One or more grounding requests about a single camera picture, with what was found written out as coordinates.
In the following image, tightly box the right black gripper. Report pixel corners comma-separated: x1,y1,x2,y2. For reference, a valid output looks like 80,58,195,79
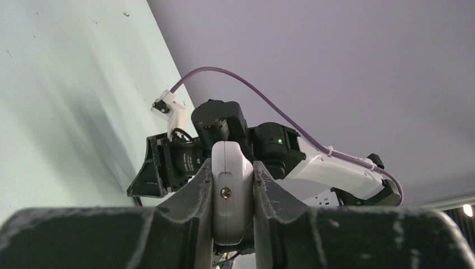
127,100,256,198

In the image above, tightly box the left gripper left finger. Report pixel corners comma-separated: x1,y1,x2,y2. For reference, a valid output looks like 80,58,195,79
1,160,213,268

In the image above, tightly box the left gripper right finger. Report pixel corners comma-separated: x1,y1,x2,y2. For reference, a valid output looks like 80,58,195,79
253,161,474,268

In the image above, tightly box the white remote control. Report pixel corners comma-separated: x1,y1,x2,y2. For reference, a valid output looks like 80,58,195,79
211,141,254,245

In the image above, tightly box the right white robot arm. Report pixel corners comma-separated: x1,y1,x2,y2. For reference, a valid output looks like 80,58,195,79
127,100,403,206

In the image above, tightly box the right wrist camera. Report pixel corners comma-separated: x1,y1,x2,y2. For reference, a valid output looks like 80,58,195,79
151,90,188,140

